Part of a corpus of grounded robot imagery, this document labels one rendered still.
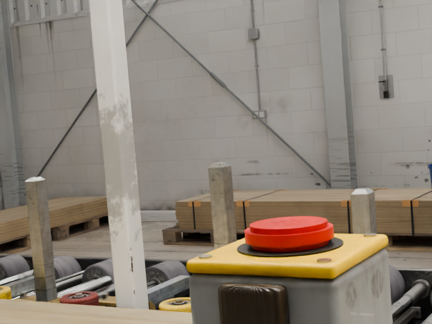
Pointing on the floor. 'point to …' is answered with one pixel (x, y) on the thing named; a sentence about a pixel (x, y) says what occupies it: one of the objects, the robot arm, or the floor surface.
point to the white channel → (118, 153)
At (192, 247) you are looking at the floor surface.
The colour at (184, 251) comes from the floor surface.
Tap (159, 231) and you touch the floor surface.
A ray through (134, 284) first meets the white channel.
